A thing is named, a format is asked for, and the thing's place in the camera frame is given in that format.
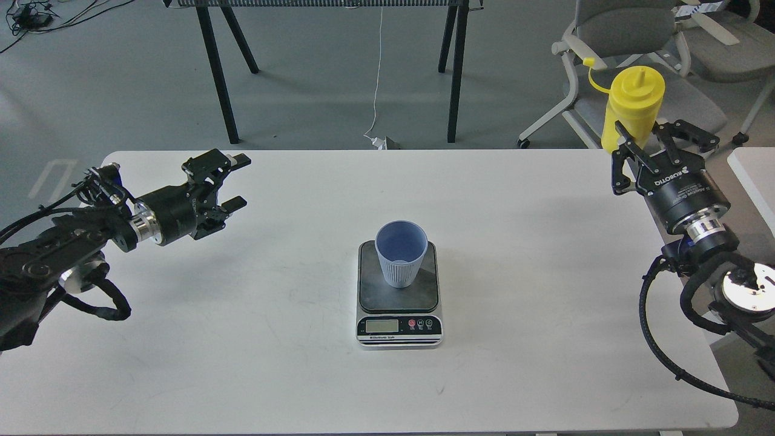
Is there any digital kitchen scale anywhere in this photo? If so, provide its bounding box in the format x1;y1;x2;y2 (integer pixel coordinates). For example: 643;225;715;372
356;240;444;349

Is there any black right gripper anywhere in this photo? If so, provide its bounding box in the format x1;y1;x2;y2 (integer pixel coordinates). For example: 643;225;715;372
611;120;731;236

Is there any black trestle table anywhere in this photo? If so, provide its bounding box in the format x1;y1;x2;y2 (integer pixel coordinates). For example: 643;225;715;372
163;1;484;145

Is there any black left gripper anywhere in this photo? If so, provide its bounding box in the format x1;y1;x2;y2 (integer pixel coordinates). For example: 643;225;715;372
130;149;252;246

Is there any white side table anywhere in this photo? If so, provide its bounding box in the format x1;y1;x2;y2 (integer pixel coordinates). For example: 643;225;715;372
706;147;774;266

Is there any blue plastic cup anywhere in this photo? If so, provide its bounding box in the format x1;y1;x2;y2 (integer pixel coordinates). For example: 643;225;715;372
375;220;429;289

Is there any black cable bundle on floor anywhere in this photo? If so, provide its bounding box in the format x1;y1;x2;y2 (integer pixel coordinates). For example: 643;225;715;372
0;0;137;55

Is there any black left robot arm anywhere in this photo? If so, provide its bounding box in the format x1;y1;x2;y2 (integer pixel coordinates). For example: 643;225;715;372
1;149;251;351

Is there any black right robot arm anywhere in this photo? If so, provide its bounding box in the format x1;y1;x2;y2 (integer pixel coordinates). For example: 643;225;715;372
611;121;773;411

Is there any grey office chair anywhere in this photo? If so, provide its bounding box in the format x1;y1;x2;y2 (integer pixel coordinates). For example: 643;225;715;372
674;1;774;147
517;1;727;149

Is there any white power cable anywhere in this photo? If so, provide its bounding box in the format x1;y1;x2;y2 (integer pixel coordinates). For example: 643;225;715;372
363;6;386;150

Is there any yellow squeeze bottle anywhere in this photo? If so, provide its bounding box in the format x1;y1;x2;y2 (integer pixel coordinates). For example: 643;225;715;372
583;57;666;153

